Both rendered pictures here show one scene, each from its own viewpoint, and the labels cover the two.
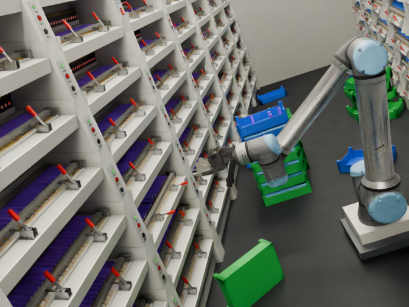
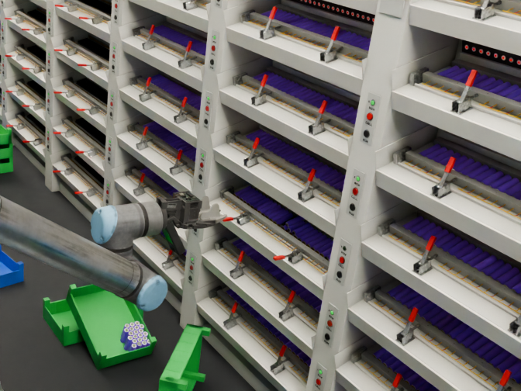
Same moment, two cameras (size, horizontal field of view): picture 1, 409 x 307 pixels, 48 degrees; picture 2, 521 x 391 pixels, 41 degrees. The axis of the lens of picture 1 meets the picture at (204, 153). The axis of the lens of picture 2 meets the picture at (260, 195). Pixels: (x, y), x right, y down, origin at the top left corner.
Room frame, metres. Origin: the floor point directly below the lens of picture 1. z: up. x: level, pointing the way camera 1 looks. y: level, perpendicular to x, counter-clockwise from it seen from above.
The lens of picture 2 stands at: (2.91, -1.37, 1.48)
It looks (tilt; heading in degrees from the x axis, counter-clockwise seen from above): 23 degrees down; 124
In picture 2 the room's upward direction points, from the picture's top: 8 degrees clockwise
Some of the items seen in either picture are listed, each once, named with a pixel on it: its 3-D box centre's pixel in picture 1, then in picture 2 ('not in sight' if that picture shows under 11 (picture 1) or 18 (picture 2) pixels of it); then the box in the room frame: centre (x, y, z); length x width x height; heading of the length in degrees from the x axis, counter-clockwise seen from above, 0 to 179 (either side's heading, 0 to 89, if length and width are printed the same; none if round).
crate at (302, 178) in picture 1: (280, 176); not in sight; (2.63, -0.39, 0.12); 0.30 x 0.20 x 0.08; 81
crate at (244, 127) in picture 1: (261, 119); not in sight; (2.63, -0.39, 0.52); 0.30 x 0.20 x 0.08; 81
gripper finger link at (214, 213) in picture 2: (202, 164); (214, 212); (1.83, 0.03, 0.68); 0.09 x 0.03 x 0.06; 65
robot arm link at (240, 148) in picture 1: (243, 154); (148, 218); (1.75, -0.14, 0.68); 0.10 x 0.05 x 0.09; 162
